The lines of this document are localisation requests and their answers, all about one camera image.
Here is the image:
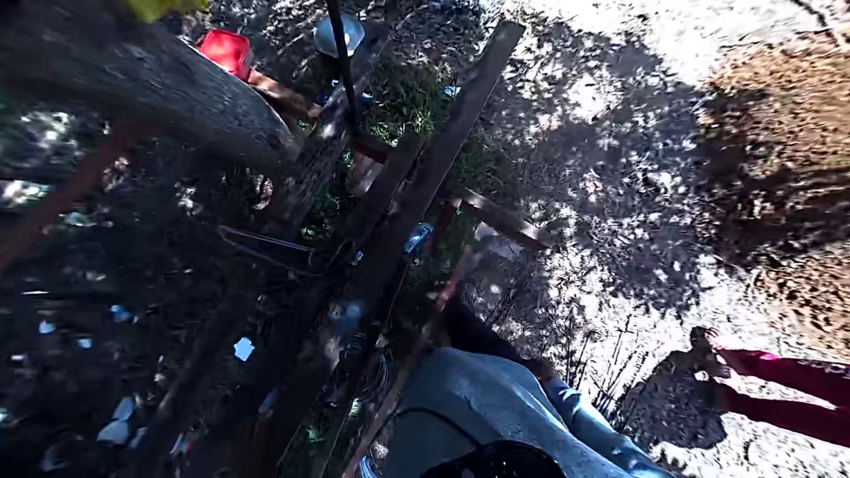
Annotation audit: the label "person's right forearm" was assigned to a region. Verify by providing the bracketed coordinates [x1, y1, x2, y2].
[545, 377, 674, 478]

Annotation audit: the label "person's body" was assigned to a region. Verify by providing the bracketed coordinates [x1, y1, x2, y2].
[382, 347, 633, 478]

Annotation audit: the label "thin reddish brown stick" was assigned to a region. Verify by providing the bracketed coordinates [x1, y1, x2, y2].
[341, 245, 473, 478]

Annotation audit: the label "brown wooden crossbeam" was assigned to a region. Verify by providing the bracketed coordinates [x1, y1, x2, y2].
[352, 133, 554, 252]

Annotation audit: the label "blue white packet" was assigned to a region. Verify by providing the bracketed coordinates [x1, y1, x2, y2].
[404, 222, 434, 256]

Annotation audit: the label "short dark wooden plank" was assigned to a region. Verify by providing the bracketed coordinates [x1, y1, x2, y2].
[325, 129, 426, 268]

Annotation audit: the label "long brown wooden plank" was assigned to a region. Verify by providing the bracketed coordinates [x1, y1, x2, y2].
[348, 20, 526, 320]

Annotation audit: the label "weathered grey log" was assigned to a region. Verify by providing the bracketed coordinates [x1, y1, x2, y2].
[262, 30, 389, 241]

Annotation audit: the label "reddish brown wooden beam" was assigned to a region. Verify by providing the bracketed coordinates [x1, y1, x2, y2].
[247, 69, 324, 126]

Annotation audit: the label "thin black pole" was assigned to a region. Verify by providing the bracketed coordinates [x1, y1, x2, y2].
[325, 0, 363, 137]

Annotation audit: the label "scattered pale litter pieces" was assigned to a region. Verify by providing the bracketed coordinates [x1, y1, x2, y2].
[41, 396, 148, 472]

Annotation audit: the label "red plastic container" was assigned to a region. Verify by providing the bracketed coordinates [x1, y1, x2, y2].
[198, 28, 254, 82]

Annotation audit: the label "thick grey tree trunk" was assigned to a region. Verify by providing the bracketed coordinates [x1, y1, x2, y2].
[0, 0, 305, 176]

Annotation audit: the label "thick rusty brown pole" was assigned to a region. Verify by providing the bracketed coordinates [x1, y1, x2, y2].
[0, 119, 155, 273]

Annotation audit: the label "yellow green object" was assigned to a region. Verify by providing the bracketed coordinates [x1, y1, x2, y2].
[125, 0, 211, 24]

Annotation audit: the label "thin pale wire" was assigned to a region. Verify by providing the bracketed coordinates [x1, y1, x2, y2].
[218, 224, 323, 278]

